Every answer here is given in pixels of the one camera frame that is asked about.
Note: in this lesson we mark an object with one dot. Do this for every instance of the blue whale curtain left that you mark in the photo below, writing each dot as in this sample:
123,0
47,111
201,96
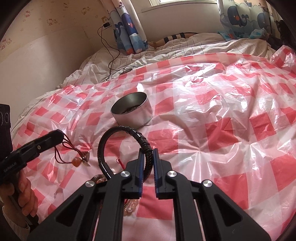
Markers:
129,33

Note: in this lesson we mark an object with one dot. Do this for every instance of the round silver metal tin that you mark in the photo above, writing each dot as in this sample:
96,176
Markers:
133,110

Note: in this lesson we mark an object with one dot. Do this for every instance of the white striped bed quilt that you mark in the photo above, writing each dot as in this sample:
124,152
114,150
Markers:
109,64

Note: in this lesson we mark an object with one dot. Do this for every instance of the red checkered plastic sheet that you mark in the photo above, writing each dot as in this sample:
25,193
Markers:
225,117

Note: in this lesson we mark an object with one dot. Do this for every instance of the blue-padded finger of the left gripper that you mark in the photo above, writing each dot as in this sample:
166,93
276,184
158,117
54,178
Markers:
35,147

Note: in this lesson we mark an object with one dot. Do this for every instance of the white wall charger plug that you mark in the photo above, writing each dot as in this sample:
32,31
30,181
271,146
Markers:
106,22

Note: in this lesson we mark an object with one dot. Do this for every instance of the striped plush toy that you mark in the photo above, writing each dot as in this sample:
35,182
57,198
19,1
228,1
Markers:
165,40

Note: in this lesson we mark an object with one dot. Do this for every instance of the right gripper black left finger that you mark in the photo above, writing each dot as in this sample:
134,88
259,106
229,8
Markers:
94,211

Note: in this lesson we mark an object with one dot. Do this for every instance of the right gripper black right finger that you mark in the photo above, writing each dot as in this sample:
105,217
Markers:
202,210

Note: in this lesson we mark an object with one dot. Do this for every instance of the blue whale curtain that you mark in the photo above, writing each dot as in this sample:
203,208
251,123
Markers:
247,19
129,33

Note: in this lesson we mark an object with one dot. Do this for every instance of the person's left hand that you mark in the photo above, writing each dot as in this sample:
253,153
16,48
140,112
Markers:
27,201

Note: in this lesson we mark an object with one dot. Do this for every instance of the blue whale curtain right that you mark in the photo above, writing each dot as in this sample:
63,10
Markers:
247,19

